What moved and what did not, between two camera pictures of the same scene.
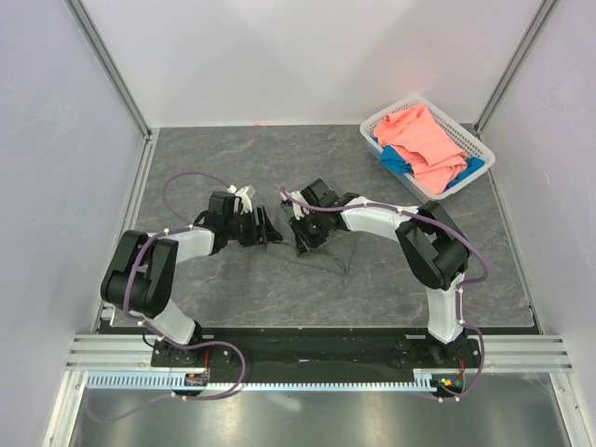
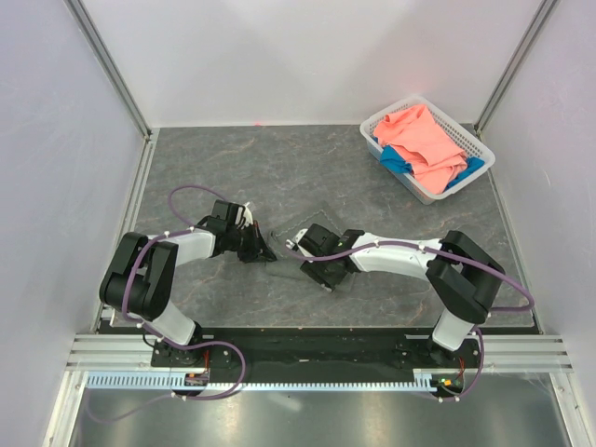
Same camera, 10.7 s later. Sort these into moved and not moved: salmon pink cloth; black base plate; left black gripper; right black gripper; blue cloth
Moved: right black gripper; left black gripper
Not moved: blue cloth; salmon pink cloth; black base plate
